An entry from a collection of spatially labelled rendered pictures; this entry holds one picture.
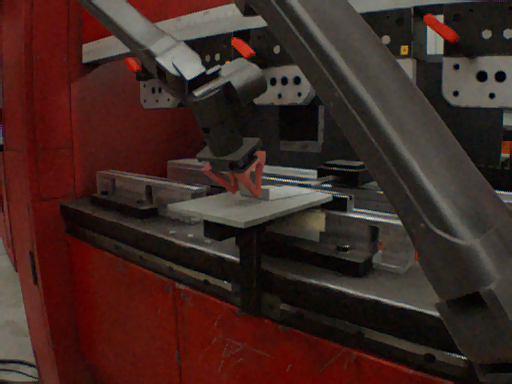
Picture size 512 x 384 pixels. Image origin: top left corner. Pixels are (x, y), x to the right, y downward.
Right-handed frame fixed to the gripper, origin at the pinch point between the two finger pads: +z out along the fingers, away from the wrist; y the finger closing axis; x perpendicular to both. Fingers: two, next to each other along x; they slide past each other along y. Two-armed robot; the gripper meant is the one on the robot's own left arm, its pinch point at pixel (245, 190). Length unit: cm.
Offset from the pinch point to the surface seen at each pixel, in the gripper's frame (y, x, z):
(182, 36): 31.9, -27.6, -22.4
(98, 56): 74, -28, -22
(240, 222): -8.6, 10.6, -3.3
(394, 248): -23.0, -7.5, 15.8
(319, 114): -5.2, -20.9, -3.7
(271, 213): -9.0, 4.5, 0.0
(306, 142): -2.0, -18.3, 1.4
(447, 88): -31.2, -19.9, -9.5
